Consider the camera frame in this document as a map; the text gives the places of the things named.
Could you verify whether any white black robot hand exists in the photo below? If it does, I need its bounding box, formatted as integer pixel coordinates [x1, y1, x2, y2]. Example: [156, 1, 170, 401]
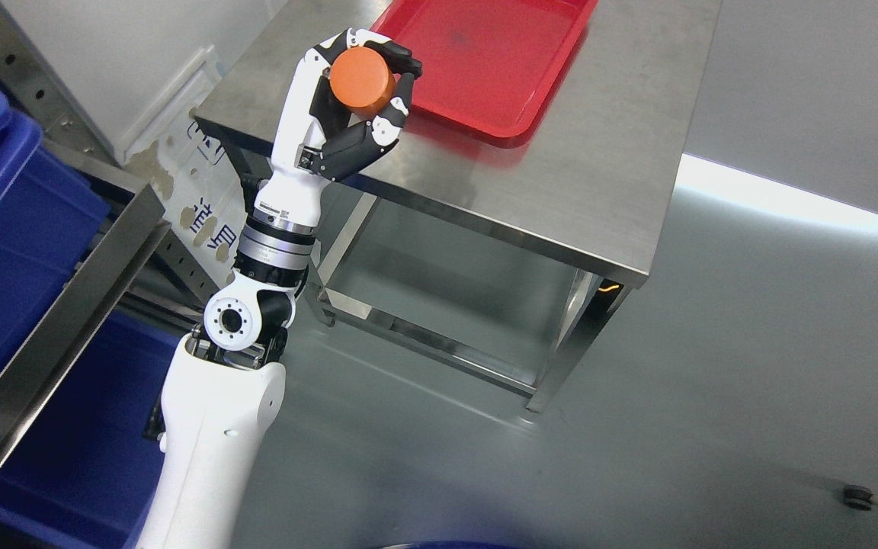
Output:
[252, 27, 422, 234]

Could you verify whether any orange cylindrical capacitor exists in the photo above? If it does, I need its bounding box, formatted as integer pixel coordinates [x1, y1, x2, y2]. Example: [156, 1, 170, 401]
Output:
[328, 47, 396, 120]

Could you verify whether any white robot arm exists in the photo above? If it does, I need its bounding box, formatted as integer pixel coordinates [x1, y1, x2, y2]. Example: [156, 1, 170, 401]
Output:
[136, 214, 316, 548]

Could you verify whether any red plastic tray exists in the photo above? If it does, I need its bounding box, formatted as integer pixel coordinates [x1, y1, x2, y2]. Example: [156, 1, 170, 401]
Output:
[372, 1, 597, 147]

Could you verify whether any stainless steel table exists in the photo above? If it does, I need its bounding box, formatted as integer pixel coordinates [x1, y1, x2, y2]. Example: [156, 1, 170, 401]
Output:
[194, 0, 723, 414]

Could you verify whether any blue lower bin far left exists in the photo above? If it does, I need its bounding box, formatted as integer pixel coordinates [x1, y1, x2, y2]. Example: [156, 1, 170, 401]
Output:
[0, 313, 178, 548]

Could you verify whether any steel shelf front rail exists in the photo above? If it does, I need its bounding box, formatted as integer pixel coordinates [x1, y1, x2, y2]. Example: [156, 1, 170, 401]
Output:
[0, 185, 168, 470]

